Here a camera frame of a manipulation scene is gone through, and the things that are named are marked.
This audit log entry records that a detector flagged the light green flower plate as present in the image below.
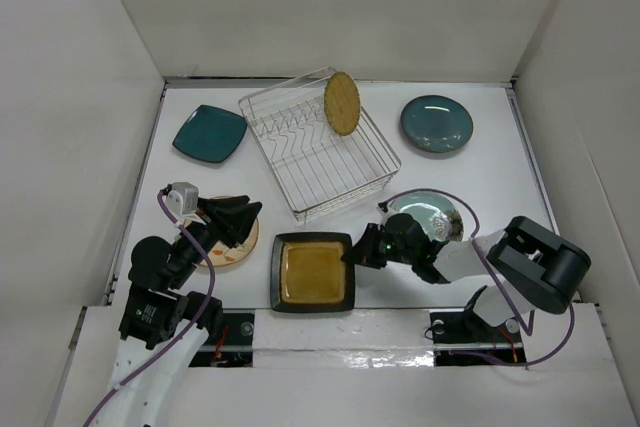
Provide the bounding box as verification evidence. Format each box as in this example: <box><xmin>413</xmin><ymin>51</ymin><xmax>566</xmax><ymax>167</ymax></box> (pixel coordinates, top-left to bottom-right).
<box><xmin>387</xmin><ymin>190</ymin><xmax>464</xmax><ymax>242</ymax></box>

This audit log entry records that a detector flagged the wire dish rack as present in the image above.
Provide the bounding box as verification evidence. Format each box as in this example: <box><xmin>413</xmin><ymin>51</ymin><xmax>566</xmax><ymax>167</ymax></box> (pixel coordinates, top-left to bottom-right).
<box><xmin>238</xmin><ymin>67</ymin><xmax>401</xmax><ymax>223</ymax></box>

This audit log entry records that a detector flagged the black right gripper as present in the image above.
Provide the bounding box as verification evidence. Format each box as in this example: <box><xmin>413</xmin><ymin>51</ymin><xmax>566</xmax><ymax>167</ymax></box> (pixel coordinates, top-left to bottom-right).
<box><xmin>344</xmin><ymin>223</ymin><xmax>415</xmax><ymax>269</ymax></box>

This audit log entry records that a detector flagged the teal square plate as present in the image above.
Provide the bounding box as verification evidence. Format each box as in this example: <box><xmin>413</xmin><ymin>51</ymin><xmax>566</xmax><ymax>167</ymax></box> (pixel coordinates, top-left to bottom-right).
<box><xmin>172</xmin><ymin>105</ymin><xmax>247</xmax><ymax>164</ymax></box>

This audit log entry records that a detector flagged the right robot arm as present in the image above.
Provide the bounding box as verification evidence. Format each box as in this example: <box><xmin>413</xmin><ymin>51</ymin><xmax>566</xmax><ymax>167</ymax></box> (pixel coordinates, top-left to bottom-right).
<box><xmin>342</xmin><ymin>211</ymin><xmax>592</xmax><ymax>343</ymax></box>

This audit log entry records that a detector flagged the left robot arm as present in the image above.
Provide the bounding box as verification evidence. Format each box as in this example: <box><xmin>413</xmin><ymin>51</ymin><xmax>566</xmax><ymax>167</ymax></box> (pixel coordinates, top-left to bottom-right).
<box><xmin>84</xmin><ymin>182</ymin><xmax>262</xmax><ymax>426</ymax></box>

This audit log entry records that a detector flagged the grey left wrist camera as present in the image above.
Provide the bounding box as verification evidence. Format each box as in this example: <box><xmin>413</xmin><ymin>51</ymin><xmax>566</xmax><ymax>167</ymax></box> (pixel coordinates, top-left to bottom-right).
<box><xmin>165</xmin><ymin>182</ymin><xmax>199</xmax><ymax>216</ymax></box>

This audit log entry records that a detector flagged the black and amber square plate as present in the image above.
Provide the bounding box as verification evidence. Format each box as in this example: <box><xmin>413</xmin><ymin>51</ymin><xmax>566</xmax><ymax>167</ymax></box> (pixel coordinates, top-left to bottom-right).
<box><xmin>270</xmin><ymin>232</ymin><xmax>355</xmax><ymax>314</ymax></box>

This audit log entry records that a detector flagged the dark teal round plate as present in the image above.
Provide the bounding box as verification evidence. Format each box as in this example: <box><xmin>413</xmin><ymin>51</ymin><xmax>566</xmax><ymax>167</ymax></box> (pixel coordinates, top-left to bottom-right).
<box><xmin>400</xmin><ymin>95</ymin><xmax>474</xmax><ymax>154</ymax></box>

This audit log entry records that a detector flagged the round woven bamboo plate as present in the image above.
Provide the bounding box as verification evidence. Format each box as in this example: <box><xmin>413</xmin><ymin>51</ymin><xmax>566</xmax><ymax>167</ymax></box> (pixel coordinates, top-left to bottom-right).
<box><xmin>324</xmin><ymin>71</ymin><xmax>361</xmax><ymax>136</ymax></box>

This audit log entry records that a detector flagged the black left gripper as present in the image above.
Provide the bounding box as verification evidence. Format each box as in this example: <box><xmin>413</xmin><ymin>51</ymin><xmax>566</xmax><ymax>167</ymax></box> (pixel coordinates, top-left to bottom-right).
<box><xmin>169</xmin><ymin>193</ymin><xmax>261</xmax><ymax>286</ymax></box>

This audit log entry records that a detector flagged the beige round leaf plate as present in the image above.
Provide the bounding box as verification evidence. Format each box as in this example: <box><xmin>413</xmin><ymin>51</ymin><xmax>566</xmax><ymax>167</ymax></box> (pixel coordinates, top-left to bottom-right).
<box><xmin>179</xmin><ymin>206</ymin><xmax>259</xmax><ymax>267</ymax></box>

